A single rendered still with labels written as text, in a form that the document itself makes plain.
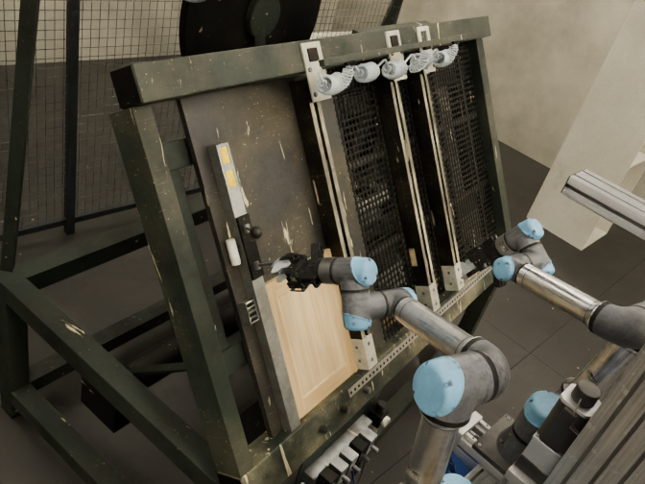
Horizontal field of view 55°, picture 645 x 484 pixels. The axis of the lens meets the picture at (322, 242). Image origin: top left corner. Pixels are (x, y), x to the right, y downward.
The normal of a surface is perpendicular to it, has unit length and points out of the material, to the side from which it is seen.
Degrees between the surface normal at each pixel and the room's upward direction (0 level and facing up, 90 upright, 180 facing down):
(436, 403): 83
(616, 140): 90
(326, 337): 57
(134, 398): 0
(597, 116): 90
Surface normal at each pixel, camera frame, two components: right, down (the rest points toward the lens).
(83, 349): 0.24, -0.80
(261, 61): 0.77, -0.02
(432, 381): -0.83, -0.04
